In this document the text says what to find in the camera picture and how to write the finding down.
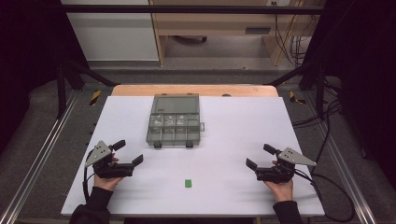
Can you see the wooden desk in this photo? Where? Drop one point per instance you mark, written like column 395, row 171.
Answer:
column 218, row 23

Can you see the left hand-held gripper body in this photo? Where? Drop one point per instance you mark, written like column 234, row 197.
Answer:
column 109, row 170

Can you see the aluminium rail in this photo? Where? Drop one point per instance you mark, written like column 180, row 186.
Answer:
column 40, row 149
column 342, row 161

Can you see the black metal frame strut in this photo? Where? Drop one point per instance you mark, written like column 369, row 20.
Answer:
column 61, row 93
column 320, row 93

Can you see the person's right hand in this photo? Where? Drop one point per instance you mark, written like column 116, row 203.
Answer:
column 283, row 190

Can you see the person's left hand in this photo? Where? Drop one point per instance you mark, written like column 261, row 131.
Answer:
column 107, row 183

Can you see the small green plastic block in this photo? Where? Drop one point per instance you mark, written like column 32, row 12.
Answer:
column 188, row 183

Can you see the white cabinet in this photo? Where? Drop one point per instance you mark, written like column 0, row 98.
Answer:
column 115, row 37

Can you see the black metal crossbar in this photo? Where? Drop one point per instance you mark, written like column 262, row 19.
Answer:
column 186, row 9

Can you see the small white part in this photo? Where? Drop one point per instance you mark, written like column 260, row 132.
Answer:
column 181, row 122
column 157, row 122
column 169, row 122

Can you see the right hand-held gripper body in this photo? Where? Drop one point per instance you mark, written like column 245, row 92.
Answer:
column 275, row 174

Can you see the clear grey compartment box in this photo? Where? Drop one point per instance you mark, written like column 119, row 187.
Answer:
column 174, row 105

